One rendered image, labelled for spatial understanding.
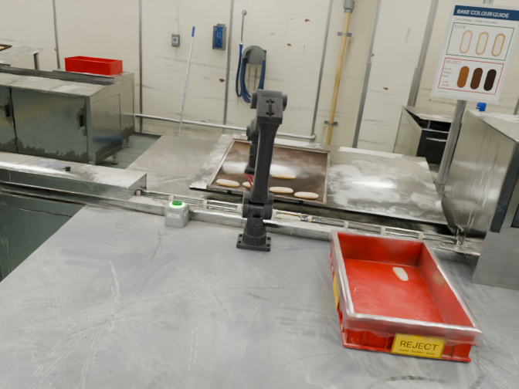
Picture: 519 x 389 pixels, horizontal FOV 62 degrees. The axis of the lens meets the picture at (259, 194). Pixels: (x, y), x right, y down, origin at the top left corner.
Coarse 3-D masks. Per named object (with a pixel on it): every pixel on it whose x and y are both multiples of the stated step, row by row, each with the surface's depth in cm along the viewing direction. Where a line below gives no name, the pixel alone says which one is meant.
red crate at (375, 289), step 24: (360, 264) 147; (384, 264) 148; (360, 288) 133; (384, 288) 134; (408, 288) 135; (360, 312) 122; (384, 312) 123; (408, 312) 124; (432, 312) 125; (360, 336) 107; (456, 360) 107
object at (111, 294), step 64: (64, 256) 135; (128, 256) 138; (192, 256) 142; (256, 256) 146; (320, 256) 150; (0, 320) 106; (64, 320) 108; (128, 320) 110; (192, 320) 112; (256, 320) 115; (320, 320) 117; (512, 320) 125; (0, 384) 88; (64, 384) 90; (128, 384) 91; (192, 384) 93; (256, 384) 94; (320, 384) 96; (384, 384) 98; (448, 384) 100; (512, 384) 102
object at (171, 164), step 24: (168, 144) 259; (192, 144) 263; (144, 168) 216; (168, 168) 219; (192, 168) 223; (432, 168) 263; (168, 192) 190; (192, 192) 193; (336, 216) 183; (360, 216) 185
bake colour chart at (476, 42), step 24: (456, 24) 210; (480, 24) 208; (504, 24) 206; (456, 48) 214; (480, 48) 211; (504, 48) 209; (456, 72) 217; (480, 72) 215; (504, 72) 213; (456, 96) 221; (480, 96) 219
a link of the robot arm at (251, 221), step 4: (248, 204) 148; (252, 204) 147; (256, 204) 147; (260, 204) 147; (248, 208) 147; (252, 208) 147; (256, 208) 147; (260, 208) 147; (248, 212) 147; (252, 212) 147; (256, 212) 147; (260, 212) 147; (248, 216) 148; (252, 216) 148; (256, 216) 148; (260, 216) 148; (248, 220) 147; (252, 220) 147; (256, 220) 147; (260, 220) 147; (248, 224) 148; (252, 224) 148; (256, 224) 148; (260, 224) 148
